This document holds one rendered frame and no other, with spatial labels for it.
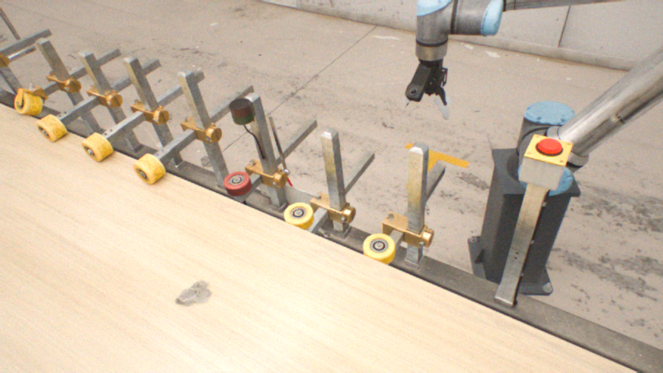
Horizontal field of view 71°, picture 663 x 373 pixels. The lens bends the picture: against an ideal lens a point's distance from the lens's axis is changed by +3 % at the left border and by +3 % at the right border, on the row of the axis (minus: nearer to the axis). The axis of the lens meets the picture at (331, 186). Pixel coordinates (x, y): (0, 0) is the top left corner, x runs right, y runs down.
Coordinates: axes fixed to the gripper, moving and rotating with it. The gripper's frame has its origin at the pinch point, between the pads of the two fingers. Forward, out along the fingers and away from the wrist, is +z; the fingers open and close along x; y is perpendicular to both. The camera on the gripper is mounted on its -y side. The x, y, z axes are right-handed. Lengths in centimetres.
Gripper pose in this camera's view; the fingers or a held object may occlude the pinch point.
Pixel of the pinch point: (424, 115)
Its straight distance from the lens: 150.6
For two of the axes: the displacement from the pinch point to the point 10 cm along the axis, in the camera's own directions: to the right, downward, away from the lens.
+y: 5.7, -6.1, 5.5
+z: 1.0, 7.2, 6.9
